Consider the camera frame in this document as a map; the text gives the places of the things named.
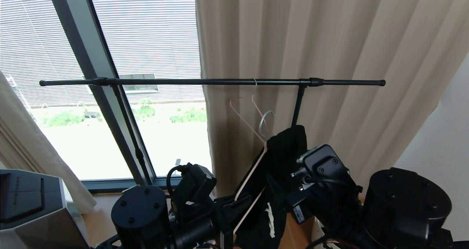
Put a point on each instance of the black clothes rack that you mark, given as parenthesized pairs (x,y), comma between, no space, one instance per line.
(183,81)

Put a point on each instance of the pink clothes hanger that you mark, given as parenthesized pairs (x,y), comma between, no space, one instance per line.
(252,97)
(260,126)

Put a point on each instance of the window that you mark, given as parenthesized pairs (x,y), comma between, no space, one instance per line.
(154,33)

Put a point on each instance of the beige curtain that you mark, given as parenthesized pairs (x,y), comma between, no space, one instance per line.
(29,150)
(329,33)

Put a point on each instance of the black shorts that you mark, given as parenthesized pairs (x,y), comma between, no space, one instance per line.
(289,142)

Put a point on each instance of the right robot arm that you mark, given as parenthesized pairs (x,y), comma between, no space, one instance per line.
(403,205)

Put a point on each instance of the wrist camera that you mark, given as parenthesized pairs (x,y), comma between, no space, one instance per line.
(322,164)
(194,185)

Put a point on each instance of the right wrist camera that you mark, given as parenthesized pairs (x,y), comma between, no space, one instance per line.
(322,164)

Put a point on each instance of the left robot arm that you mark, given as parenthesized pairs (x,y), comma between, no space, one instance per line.
(33,205)

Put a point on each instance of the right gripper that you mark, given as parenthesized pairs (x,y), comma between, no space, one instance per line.
(329,208)

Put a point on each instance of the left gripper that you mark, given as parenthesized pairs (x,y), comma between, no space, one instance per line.
(198,230)

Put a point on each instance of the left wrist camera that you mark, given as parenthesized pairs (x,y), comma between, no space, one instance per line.
(194,185)

